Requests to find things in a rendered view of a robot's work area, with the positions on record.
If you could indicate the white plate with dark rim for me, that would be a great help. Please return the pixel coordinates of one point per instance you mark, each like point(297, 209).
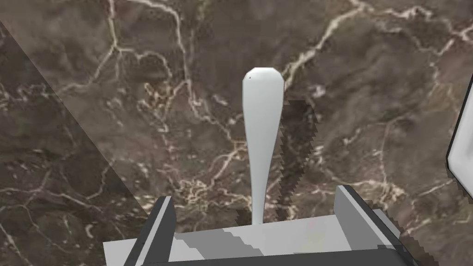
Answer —
point(462, 147)

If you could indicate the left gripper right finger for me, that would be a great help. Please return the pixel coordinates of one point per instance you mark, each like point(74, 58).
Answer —
point(364, 229)

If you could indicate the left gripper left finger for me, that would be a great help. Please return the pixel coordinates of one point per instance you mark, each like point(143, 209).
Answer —
point(157, 236)

